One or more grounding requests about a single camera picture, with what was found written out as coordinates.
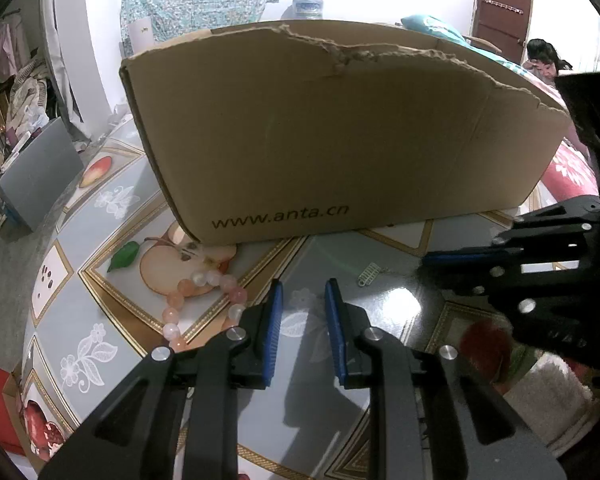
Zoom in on white fluffy cloth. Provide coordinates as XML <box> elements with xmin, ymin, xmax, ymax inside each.
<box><xmin>502</xmin><ymin>352</ymin><xmax>600</xmax><ymax>458</ymax></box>

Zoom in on white cylindrical roll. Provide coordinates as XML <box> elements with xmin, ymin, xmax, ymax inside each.
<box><xmin>129</xmin><ymin>17</ymin><xmax>153</xmax><ymax>56</ymax></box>

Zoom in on wooden chair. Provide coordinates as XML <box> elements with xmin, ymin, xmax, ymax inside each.
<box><xmin>462</xmin><ymin>34</ymin><xmax>503</xmax><ymax>56</ymax></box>

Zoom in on pink beaded bracelet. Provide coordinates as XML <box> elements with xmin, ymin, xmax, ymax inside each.
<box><xmin>160</xmin><ymin>269</ymin><xmax>249</xmax><ymax>353</ymax></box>

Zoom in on beige clothes pile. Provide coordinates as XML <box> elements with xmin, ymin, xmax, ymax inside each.
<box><xmin>5</xmin><ymin>60</ymin><xmax>51</xmax><ymax>133</ymax></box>

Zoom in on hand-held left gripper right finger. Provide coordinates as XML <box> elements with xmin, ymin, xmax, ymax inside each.
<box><xmin>324</xmin><ymin>280</ymin><xmax>568</xmax><ymax>480</ymax></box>

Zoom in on pink hanging garment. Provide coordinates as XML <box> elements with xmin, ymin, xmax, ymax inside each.
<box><xmin>0</xmin><ymin>20</ymin><xmax>31</xmax><ymax>83</ymax></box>

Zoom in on grey box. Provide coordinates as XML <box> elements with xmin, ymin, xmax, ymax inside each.
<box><xmin>0</xmin><ymin>116</ymin><xmax>85</xmax><ymax>233</ymax></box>

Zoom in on pink floral blanket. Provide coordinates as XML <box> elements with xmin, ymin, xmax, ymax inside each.
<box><xmin>500</xmin><ymin>57</ymin><xmax>600</xmax><ymax>211</ymax></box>

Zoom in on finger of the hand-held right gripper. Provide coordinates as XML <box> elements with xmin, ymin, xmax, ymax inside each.
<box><xmin>420</xmin><ymin>264</ymin><xmax>600</xmax><ymax>321</ymax></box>
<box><xmin>421</xmin><ymin>199</ymin><xmax>600</xmax><ymax>268</ymax></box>

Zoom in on cardboard box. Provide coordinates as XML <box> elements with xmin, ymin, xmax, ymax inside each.
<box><xmin>119</xmin><ymin>19</ymin><xmax>573</xmax><ymax>247</ymax></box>

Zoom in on brown wooden door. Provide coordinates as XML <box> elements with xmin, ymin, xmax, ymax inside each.
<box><xmin>472</xmin><ymin>0</ymin><xmax>533</xmax><ymax>63</ymax></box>

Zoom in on blue water bottle with label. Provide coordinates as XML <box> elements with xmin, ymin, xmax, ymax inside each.
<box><xmin>291</xmin><ymin>0</ymin><xmax>326</xmax><ymax>21</ymax></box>

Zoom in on fruit printed tablecloth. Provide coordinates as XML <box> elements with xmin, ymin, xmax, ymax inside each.
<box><xmin>22</xmin><ymin>110</ymin><xmax>600</xmax><ymax>480</ymax></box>

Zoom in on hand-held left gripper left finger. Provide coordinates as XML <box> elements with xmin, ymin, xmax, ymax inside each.
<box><xmin>37</xmin><ymin>279</ymin><xmax>285</xmax><ymax>480</ymax></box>

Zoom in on teal pillow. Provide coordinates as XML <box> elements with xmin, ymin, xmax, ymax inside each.
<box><xmin>400</xmin><ymin>14</ymin><xmax>468</xmax><ymax>43</ymax></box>

